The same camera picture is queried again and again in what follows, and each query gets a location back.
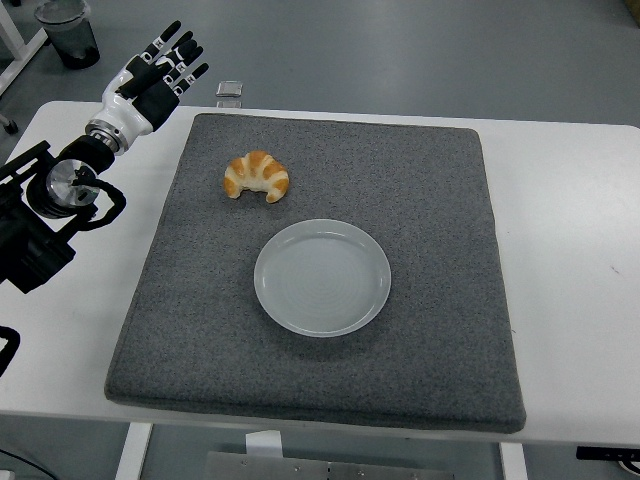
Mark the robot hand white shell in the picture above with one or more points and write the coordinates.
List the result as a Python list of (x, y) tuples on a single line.
[(122, 107)]

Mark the golden croissant bread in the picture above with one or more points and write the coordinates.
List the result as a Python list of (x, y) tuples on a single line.
[(257, 172)]

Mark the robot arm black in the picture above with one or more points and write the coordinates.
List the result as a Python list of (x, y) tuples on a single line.
[(35, 250)]

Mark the round grey plate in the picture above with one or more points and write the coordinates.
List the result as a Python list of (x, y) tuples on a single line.
[(322, 280)]

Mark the grey metal plate with screws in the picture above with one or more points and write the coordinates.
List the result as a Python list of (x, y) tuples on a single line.
[(325, 469)]

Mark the black trash bin with bag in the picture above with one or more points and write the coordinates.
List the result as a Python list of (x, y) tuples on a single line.
[(72, 35)]

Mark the small silver floor box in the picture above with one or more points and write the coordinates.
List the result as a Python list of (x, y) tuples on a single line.
[(230, 89)]

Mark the black caster wheel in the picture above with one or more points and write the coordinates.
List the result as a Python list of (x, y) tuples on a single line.
[(10, 127)]

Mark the white table leg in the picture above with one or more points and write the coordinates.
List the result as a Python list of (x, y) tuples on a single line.
[(513, 462), (134, 450)]

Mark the grey felt mat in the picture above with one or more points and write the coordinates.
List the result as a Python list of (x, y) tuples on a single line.
[(425, 300)]

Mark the black control panel bar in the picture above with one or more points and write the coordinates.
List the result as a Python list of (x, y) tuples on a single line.
[(607, 453)]

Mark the white desk frame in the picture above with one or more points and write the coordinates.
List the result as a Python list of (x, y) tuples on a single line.
[(15, 40)]

